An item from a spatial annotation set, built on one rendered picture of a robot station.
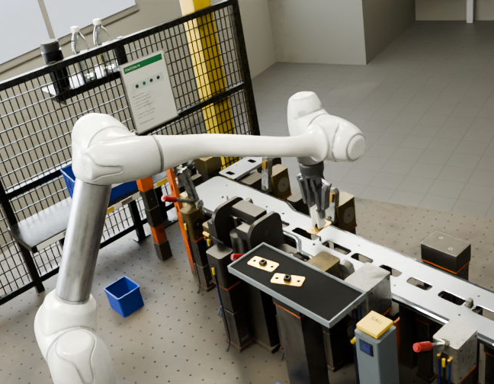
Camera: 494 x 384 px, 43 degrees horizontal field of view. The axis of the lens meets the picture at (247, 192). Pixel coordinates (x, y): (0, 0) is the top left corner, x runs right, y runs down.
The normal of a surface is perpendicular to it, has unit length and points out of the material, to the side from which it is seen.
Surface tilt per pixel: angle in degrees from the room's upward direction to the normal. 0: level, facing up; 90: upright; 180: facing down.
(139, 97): 90
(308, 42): 90
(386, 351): 90
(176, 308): 0
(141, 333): 0
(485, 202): 0
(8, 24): 90
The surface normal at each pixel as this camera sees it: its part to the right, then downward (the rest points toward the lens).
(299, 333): -0.73, 0.44
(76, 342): -0.04, -0.82
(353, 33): -0.52, 0.49
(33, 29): 0.84, 0.15
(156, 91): 0.66, 0.27
